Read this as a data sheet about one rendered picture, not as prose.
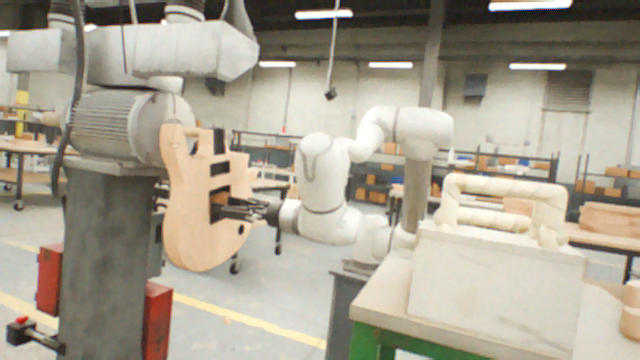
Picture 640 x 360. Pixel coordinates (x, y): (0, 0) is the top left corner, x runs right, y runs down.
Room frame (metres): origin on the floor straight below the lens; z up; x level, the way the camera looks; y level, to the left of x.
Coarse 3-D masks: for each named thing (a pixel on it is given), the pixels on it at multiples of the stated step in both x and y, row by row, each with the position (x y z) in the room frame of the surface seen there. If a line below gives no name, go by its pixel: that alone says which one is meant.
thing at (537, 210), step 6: (534, 204) 0.64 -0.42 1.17; (540, 204) 0.63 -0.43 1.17; (534, 210) 0.64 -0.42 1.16; (540, 210) 0.63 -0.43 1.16; (534, 216) 0.64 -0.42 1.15; (540, 216) 0.63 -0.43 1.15; (534, 222) 0.64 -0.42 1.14; (540, 222) 0.63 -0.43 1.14; (534, 228) 0.64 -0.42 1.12; (534, 234) 0.63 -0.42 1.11; (534, 240) 0.63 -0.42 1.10
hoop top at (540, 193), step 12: (444, 180) 0.63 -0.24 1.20; (456, 180) 0.61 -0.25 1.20; (468, 180) 0.61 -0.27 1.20; (480, 180) 0.60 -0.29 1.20; (492, 180) 0.59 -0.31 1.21; (504, 180) 0.59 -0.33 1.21; (468, 192) 0.62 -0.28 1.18; (480, 192) 0.60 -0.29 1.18; (492, 192) 0.59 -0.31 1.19; (504, 192) 0.58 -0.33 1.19; (516, 192) 0.58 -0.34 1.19; (528, 192) 0.57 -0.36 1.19; (540, 192) 0.56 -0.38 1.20; (552, 192) 0.56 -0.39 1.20; (564, 192) 0.55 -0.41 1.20
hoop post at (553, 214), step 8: (552, 200) 0.56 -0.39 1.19; (560, 200) 0.55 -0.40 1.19; (544, 208) 0.57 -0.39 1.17; (552, 208) 0.55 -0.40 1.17; (560, 208) 0.55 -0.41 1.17; (544, 216) 0.56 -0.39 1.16; (552, 216) 0.55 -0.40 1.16; (560, 216) 0.55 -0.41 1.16; (544, 224) 0.56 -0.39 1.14; (552, 224) 0.55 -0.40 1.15; (560, 224) 0.55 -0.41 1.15; (544, 232) 0.56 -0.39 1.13; (552, 232) 0.55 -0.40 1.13; (544, 240) 0.56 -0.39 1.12; (552, 240) 0.55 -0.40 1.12; (552, 248) 0.55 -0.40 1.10
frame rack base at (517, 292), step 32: (416, 256) 0.62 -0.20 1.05; (448, 256) 0.60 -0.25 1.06; (480, 256) 0.58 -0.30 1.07; (512, 256) 0.56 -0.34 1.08; (544, 256) 0.55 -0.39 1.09; (576, 256) 0.53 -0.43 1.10; (416, 288) 0.62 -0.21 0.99; (448, 288) 0.60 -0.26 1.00; (480, 288) 0.58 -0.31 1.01; (512, 288) 0.56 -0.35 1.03; (544, 288) 0.54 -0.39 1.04; (576, 288) 0.53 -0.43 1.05; (448, 320) 0.60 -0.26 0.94; (480, 320) 0.58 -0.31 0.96; (512, 320) 0.56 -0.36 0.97; (544, 320) 0.54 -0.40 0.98; (576, 320) 0.52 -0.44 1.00
